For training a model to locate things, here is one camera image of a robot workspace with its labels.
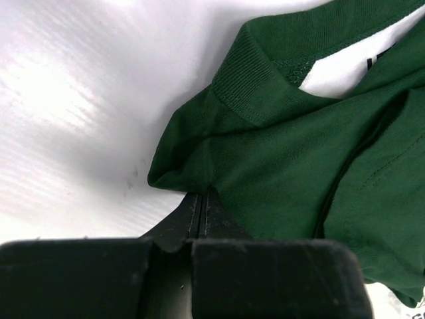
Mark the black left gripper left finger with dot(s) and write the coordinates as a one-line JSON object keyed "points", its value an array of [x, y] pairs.
{"points": [[167, 289]]}

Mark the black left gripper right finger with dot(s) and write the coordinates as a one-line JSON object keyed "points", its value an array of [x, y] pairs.
{"points": [[215, 222]]}

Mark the white and green t-shirt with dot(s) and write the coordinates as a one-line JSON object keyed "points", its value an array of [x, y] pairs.
{"points": [[313, 128]]}

